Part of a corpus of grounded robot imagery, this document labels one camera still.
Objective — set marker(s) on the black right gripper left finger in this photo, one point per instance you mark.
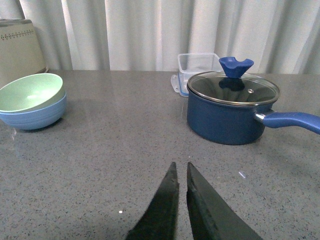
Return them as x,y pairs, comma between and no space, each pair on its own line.
159,220

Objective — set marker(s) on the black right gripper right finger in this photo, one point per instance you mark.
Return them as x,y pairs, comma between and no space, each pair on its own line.
210,216

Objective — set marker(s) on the blue plastic bowl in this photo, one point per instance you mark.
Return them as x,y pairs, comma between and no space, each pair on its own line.
36,119

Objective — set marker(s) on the green plastic bowl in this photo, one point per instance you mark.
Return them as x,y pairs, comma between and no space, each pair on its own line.
31,93

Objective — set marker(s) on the dark blue saucepan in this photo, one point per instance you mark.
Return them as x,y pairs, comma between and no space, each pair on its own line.
240,125

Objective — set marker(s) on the glass lid blue knob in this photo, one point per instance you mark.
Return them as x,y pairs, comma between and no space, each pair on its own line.
233,85

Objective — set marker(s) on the clear plastic food container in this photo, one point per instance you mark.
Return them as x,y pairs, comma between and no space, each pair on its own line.
191,64

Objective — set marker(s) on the white curtain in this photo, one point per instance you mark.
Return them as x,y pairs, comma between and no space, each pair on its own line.
280,36

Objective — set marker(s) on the cream two-slot toaster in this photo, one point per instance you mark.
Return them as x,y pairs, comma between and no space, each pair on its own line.
20,52

